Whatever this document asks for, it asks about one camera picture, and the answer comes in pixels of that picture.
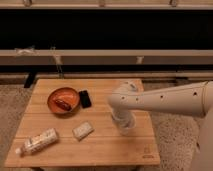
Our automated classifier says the red sausage in bowl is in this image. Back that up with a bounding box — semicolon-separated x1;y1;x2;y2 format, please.
55;99;71;111

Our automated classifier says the black phone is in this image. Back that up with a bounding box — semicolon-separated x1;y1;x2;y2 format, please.
79;90;92;108

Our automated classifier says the clear plastic bottle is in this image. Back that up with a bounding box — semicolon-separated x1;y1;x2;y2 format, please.
15;128;59;156

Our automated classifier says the white snack packet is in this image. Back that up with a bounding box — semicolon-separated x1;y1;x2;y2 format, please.
72;122;94;141

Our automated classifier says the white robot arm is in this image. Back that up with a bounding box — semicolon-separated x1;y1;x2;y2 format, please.
108;81;213;171

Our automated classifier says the orange bowl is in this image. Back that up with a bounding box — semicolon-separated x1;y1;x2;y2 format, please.
47;87;80;115

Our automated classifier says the wooden table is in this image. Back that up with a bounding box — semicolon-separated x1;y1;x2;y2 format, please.
5;79;160;168

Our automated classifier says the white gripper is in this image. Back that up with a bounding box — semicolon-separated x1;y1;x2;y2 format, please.
111;109;135;128

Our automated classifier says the white tape on rail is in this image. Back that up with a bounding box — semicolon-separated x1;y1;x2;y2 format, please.
15;47;35;56

